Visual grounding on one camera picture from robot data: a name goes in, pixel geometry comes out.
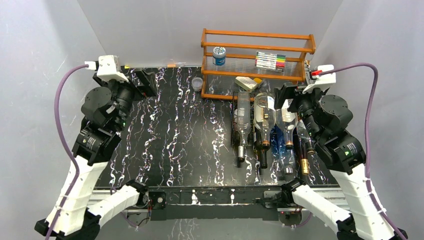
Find dark green wine bottle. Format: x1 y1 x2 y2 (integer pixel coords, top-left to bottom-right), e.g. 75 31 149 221
254 140 270 169

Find pack of coloured markers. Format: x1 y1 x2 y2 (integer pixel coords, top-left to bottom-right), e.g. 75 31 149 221
255 51 286 72

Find black wire wine rack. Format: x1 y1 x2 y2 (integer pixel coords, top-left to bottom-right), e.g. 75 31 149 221
235 91 277 150

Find small clear bottle dark cap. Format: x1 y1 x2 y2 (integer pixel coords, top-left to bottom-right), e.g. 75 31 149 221
296 120 316 157

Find blue lidded jar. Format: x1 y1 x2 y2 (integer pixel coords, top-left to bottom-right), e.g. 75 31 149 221
212 46 226 66

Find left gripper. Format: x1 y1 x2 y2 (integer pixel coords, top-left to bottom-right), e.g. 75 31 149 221
95 68 157 131

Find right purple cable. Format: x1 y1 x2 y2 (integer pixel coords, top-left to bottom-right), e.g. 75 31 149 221
319 62 408 240

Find cream cardboard box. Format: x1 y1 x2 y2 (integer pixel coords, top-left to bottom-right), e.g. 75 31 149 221
235 76 259 93

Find tall clear glass bottle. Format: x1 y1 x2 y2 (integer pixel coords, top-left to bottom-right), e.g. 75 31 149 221
236 91 251 165

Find small clear plastic cup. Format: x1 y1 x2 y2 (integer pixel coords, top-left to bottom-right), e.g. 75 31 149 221
191 77 204 92

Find round clear liquor bottle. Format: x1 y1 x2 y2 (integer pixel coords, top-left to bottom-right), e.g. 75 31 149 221
254 92 276 150

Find blue glass bottle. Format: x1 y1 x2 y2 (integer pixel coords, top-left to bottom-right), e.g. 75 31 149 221
274 126 295 176

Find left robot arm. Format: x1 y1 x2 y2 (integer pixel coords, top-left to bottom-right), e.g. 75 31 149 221
34 68 157 240

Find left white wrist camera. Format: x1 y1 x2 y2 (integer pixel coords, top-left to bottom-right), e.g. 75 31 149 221
84 55 129 83

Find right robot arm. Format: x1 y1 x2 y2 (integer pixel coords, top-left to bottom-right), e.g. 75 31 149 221
274 82 408 240

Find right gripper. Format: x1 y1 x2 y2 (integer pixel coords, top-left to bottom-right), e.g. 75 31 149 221
273 82 328 141

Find orange wooden shelf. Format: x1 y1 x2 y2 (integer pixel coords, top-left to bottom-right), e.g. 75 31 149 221
200 28 316 100

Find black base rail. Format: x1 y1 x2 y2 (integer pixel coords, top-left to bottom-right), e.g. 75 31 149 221
124 185 307 221

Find square clear whisky bottle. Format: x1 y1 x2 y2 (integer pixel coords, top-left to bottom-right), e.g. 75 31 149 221
276 99 298 150

